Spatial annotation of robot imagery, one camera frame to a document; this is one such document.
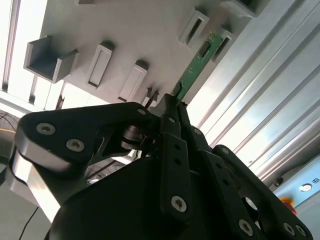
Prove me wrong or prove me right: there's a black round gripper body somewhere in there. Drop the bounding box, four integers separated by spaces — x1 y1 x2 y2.
43 151 237 240

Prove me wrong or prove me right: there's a green RAM stick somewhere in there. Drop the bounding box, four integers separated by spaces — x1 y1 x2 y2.
173 29 224 101

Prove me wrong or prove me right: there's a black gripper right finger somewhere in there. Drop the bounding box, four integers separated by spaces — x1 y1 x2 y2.
176 102 315 240

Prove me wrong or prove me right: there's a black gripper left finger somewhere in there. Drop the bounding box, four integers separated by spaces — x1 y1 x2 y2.
4 93 191 221

